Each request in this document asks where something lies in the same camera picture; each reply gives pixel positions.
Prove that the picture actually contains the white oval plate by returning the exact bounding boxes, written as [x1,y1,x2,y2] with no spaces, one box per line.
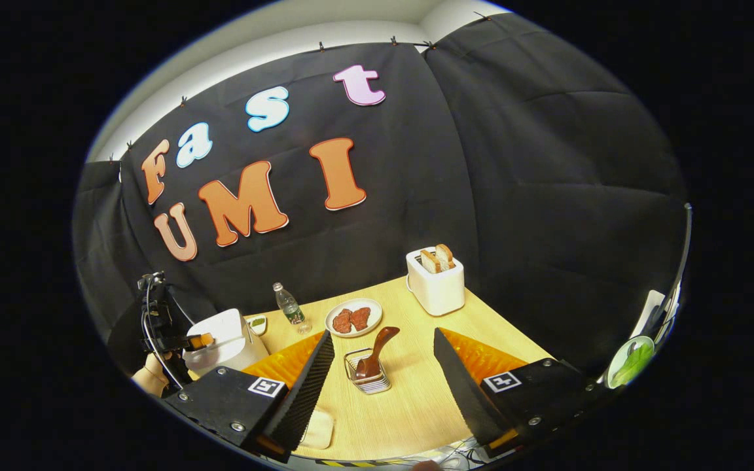
[325,298,384,338]

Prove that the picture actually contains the white toaster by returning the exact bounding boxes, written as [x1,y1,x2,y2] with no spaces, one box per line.
[406,247,466,317]

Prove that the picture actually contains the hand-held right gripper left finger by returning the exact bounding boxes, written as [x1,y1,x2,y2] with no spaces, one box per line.
[165,329,336,464]

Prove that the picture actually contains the brown wooden spoon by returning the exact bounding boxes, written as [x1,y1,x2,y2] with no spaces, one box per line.
[355,326,401,379]

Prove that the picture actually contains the bowl with green vegetables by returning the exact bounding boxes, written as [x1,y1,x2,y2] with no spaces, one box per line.
[605,335,656,391]

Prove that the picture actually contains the clear plastic water bottle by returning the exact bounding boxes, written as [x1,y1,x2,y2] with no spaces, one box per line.
[272,282,313,336]

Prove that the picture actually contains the white rice cooker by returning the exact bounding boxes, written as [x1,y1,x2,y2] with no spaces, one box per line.
[183,308,271,378]

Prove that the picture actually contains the metal wire chopstick holder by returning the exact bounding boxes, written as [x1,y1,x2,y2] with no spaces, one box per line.
[343,347,393,396]

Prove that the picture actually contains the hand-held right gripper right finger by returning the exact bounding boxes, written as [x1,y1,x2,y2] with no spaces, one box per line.
[433,326,615,459]

